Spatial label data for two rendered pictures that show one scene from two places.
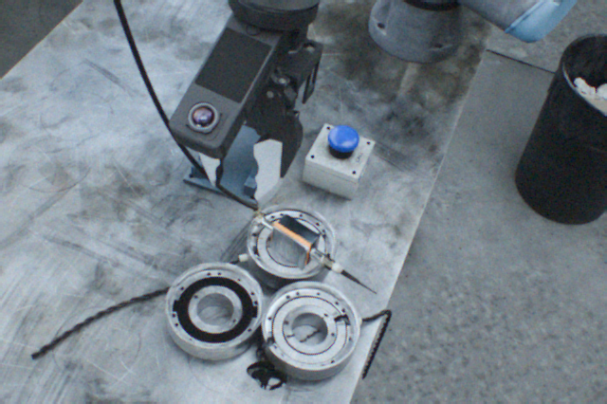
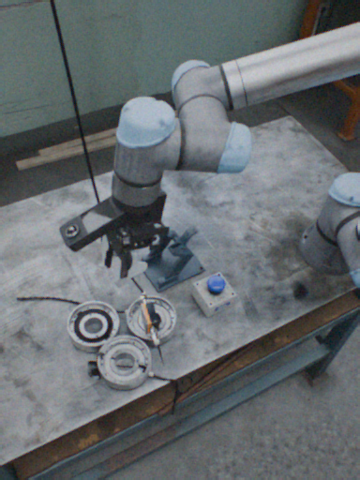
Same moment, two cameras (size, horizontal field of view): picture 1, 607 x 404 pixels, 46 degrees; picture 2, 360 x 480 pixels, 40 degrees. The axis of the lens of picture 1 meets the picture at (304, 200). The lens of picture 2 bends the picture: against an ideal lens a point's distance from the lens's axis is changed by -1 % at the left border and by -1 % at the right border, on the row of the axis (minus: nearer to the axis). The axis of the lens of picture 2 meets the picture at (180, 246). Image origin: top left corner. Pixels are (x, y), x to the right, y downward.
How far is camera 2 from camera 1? 0.45 m
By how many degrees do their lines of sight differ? 25
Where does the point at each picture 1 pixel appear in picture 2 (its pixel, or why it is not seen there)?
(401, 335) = (278, 429)
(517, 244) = not seen: outside the picture
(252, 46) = (110, 212)
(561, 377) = not seen: outside the picture
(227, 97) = (85, 227)
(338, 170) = (203, 297)
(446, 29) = (337, 258)
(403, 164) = (252, 317)
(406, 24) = (314, 243)
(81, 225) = (79, 256)
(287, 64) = (136, 227)
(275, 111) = (118, 245)
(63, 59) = not seen: hidden behind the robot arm
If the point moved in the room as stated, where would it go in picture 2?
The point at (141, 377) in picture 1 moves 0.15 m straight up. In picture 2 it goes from (47, 335) to (35, 296)
